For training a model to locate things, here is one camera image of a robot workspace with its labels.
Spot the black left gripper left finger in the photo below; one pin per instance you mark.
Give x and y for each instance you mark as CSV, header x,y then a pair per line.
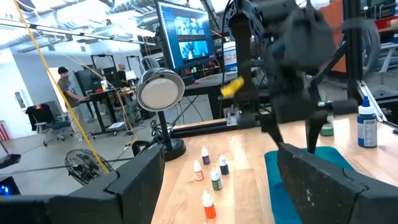
x,y
130,199

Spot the large blue food coloring bottle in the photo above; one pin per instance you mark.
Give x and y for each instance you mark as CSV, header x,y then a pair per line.
x,y
367,130

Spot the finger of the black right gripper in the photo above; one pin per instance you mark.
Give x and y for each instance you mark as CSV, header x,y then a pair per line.
x,y
312,133
273,130

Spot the small navy food coloring bottle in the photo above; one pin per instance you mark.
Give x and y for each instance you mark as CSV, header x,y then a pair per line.
x,y
224,169

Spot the black desk lamp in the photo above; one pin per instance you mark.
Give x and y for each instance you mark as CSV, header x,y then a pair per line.
x,y
160,93

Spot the small orange food coloring bottle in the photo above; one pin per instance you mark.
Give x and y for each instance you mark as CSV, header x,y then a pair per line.
x,y
210,211

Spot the computer monitor with blue screen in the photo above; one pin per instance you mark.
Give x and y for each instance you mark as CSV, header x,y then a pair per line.
x,y
186,37

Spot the office chair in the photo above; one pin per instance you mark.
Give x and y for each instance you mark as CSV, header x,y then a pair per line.
x,y
53,126

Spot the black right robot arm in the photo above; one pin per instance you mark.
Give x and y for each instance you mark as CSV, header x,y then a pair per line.
x,y
245,62

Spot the small green food coloring bottle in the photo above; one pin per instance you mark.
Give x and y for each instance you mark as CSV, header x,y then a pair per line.
x,y
217,183

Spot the black floor fan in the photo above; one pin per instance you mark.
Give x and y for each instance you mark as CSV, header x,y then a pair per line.
x,y
84,168

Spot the black standing desk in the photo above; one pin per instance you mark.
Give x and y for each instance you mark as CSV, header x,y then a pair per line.
x,y
99,96

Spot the small purple food coloring bottle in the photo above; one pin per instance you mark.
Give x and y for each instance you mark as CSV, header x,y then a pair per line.
x,y
206,159

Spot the yellow tag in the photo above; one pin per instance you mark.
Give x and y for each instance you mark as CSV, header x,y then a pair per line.
x,y
231,87

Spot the black monitor table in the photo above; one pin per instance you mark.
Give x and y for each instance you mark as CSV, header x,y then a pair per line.
x,y
205,85

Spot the large green food coloring bottle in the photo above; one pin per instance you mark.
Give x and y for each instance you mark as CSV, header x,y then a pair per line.
x,y
328,130

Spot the small red food coloring bottle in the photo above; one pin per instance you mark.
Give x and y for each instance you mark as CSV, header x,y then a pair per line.
x,y
199,175

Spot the black computer case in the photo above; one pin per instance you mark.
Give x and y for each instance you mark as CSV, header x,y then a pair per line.
x,y
9,186

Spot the teal plastic bin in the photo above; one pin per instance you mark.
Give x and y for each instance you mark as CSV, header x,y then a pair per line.
x,y
273,186

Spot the person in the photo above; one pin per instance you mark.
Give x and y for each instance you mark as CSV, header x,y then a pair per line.
x,y
66,90
122,71

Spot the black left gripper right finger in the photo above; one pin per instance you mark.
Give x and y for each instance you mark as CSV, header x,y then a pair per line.
x,y
326,199

